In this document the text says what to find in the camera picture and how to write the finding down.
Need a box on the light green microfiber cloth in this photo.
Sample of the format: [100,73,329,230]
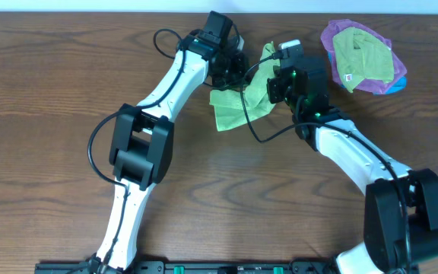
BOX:
[208,41,281,132]

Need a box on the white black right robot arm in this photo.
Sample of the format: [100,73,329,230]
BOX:
[267,56,438,273]

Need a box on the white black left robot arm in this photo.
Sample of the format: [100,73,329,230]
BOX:
[90,31,245,273]

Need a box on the olive green folded cloth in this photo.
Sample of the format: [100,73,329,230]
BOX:
[332,27,395,93]

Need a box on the purple cloth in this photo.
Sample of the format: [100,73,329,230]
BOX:
[321,19,407,95]

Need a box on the blue cloth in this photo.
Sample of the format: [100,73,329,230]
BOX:
[328,52,407,95]

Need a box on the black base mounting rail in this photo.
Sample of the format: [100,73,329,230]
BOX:
[34,260,341,274]

